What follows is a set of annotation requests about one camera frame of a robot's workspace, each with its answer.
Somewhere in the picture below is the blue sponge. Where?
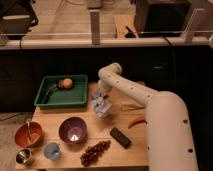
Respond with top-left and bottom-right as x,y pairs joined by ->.
91,92 -> 101,100

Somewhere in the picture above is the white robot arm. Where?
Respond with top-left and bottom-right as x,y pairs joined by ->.
98,63 -> 199,171

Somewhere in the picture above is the light blue cup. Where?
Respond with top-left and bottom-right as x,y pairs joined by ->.
43,143 -> 61,161

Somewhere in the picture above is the metal cup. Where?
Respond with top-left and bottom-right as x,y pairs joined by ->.
16,149 -> 32,165

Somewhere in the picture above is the crumpled white blue packet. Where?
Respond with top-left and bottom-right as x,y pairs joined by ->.
92,97 -> 112,118

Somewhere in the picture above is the green plastic tray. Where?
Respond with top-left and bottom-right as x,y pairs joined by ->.
34,75 -> 88,110

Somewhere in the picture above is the pale green bean pod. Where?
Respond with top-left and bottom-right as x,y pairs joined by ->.
121,103 -> 144,111

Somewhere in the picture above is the orange fruit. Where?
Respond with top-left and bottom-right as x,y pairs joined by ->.
62,78 -> 73,89

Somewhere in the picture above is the black remote control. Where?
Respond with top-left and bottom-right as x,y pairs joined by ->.
110,128 -> 131,149

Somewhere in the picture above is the purple bowl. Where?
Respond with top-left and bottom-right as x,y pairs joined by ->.
59,117 -> 87,144

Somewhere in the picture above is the bunch of dark grapes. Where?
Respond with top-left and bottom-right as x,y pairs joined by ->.
80,140 -> 111,167

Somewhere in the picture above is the metal spoon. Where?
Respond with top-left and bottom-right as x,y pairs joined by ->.
26,120 -> 32,144

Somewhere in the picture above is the orange bowl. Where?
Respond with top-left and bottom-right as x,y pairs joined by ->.
14,122 -> 43,148

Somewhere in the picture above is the black handled brush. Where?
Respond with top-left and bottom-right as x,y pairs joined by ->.
41,80 -> 64,104

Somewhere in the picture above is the grey metal post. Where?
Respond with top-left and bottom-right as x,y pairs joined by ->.
90,9 -> 100,45

